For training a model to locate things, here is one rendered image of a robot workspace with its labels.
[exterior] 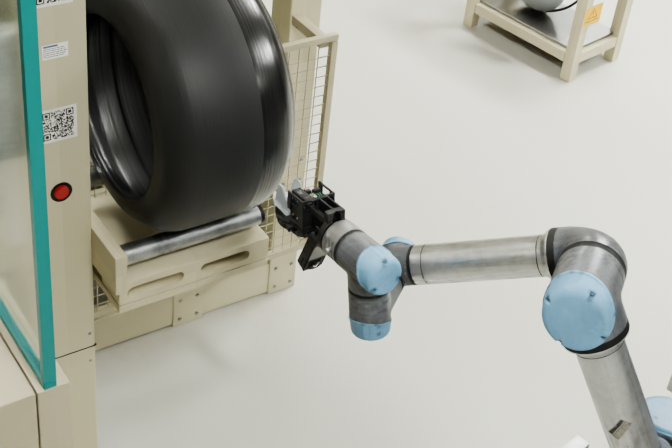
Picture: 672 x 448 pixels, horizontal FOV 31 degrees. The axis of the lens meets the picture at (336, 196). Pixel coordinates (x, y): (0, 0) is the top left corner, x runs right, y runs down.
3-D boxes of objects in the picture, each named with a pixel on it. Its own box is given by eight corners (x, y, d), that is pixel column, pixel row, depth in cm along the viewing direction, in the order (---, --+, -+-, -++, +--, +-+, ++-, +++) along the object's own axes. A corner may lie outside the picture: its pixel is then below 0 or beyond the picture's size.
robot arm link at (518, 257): (629, 203, 211) (373, 226, 234) (618, 238, 203) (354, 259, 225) (643, 258, 216) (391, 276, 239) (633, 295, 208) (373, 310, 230)
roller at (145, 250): (107, 248, 255) (113, 269, 255) (114, 246, 251) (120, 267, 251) (253, 204, 272) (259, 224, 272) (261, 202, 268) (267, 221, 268)
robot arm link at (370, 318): (403, 311, 228) (402, 263, 222) (384, 349, 219) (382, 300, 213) (363, 303, 230) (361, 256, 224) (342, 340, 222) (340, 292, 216)
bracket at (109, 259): (115, 296, 251) (115, 259, 245) (39, 192, 277) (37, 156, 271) (130, 291, 253) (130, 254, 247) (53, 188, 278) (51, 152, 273)
